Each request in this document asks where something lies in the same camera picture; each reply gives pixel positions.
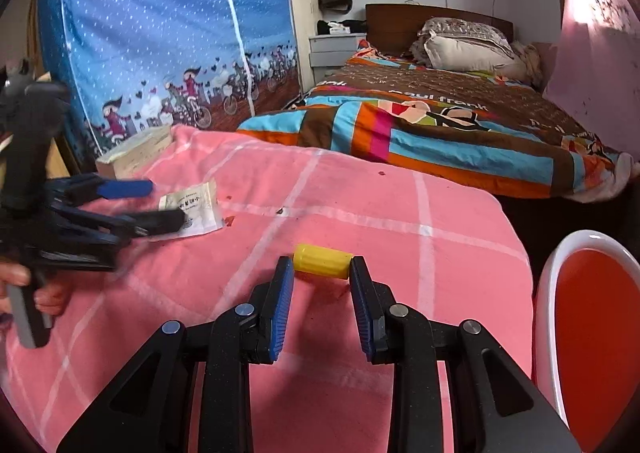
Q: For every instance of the white printed paper packet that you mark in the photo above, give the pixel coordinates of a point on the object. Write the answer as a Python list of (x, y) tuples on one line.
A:
[(200, 208)]

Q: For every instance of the cream pillow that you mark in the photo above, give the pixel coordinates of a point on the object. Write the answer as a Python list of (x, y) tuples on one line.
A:
[(465, 55)]

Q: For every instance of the pink curtain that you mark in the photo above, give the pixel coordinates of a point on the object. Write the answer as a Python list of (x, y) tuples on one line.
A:
[(595, 58)]

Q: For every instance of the person's left hand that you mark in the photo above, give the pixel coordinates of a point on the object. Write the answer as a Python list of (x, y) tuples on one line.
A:
[(50, 300)]

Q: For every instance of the cream wardrobe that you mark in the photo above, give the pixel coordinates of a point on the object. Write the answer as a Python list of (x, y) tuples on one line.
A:
[(305, 33)]

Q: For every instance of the white nightstand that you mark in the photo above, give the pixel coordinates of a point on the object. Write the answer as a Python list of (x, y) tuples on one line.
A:
[(330, 50)]

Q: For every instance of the bed with colourful blanket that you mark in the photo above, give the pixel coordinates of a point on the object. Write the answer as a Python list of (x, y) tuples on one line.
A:
[(450, 133)]

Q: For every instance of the brown wooden headboard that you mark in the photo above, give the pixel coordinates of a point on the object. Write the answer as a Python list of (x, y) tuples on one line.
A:
[(390, 28)]

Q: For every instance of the pink checked blanket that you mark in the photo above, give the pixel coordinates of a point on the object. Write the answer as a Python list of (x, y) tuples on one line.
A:
[(325, 193)]

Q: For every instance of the blue printed wardrobe cover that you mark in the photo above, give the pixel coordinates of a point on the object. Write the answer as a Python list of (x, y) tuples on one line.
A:
[(150, 23)]

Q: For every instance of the beige crumpled cushion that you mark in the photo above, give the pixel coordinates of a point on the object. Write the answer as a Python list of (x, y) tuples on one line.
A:
[(530, 63)]

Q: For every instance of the yellow ribbed plastic cylinder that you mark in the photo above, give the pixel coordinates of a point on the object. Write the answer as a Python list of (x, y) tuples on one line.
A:
[(320, 261)]

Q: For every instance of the pale wooden block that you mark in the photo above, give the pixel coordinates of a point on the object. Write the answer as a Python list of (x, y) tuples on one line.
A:
[(135, 150)]

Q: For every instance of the beige pillows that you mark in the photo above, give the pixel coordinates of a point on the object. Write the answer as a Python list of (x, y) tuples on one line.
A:
[(465, 28)]

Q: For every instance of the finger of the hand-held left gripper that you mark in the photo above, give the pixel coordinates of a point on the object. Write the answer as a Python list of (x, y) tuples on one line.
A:
[(125, 189), (160, 223)]

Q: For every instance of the red and white plastic basin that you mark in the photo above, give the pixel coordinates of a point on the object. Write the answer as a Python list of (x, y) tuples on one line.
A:
[(595, 333)]

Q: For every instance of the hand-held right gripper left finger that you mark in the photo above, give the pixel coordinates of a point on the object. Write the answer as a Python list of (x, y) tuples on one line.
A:
[(280, 313)]

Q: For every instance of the dark clothes pile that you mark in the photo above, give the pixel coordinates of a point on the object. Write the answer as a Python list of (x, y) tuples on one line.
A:
[(345, 26)]

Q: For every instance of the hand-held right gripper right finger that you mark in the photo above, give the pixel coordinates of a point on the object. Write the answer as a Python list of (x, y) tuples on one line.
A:
[(364, 318)]

